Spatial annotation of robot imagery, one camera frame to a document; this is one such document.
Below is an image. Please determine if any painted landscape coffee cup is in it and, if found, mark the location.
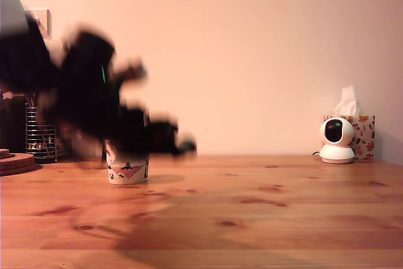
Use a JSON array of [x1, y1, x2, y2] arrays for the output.
[[105, 139, 150, 186]]

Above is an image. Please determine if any dark brown woven basket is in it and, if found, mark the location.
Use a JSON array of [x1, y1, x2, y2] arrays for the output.
[[0, 92, 28, 153]]

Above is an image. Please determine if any white tissue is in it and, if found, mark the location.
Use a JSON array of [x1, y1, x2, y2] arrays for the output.
[[333, 85, 360, 117]]

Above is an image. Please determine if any leaf print tissue box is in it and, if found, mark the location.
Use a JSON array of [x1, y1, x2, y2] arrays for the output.
[[322, 114, 376, 160]]

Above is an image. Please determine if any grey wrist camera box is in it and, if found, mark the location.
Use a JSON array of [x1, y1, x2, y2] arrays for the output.
[[111, 56, 149, 86]]

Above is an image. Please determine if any chrome wire utensil holder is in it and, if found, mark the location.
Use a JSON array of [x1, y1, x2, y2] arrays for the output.
[[25, 105, 75, 160]]

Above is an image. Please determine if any white light switch plate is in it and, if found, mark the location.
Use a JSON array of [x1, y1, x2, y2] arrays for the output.
[[25, 7, 53, 40]]

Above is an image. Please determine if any small white round camera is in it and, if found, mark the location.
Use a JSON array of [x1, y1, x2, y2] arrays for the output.
[[319, 116, 356, 165]]

